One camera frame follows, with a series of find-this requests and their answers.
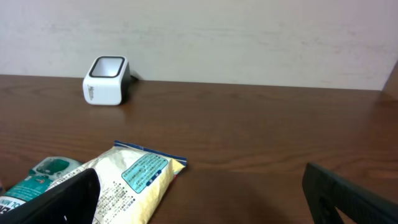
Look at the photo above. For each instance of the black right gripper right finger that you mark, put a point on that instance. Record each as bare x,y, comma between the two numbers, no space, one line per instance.
327,194

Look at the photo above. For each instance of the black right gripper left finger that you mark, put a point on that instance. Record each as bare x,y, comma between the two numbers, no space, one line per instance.
72,201

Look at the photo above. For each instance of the teal mouthwash bottle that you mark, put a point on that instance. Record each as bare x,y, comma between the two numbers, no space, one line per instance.
37,182

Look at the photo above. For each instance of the cream snack bag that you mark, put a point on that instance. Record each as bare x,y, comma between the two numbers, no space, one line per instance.
133,180

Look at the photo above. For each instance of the white barcode scanner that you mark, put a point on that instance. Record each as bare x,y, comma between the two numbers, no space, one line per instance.
107,81

